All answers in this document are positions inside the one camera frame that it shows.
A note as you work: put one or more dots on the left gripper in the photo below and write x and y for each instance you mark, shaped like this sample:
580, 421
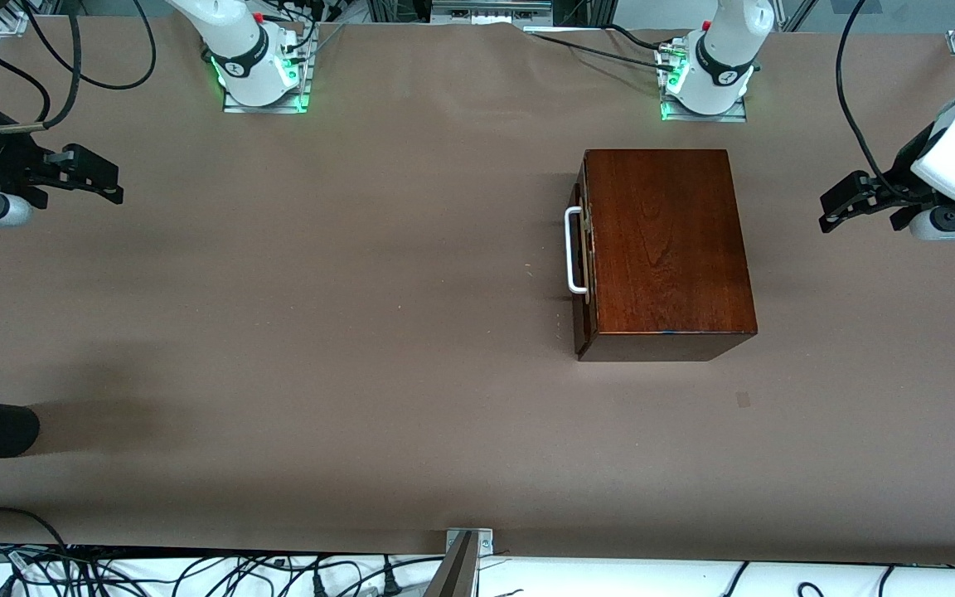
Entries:
907, 172

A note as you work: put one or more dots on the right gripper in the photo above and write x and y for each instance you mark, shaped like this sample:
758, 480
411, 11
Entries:
3, 159

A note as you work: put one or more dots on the dark wooden drawer cabinet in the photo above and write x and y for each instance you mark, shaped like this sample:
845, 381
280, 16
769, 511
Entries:
668, 249

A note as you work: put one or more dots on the grey metal rack unit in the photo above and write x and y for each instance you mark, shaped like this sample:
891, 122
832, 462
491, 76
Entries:
490, 15

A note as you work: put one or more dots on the black power plug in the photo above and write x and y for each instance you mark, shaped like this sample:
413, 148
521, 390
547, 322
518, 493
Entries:
392, 583
320, 585

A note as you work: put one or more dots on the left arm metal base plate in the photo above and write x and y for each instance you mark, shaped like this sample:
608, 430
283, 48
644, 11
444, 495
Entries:
705, 117

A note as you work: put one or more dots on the small metal corner bracket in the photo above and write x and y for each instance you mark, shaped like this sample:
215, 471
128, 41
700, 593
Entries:
486, 543

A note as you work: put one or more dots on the dark camera support bar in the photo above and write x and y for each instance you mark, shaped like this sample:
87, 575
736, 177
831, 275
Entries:
454, 576

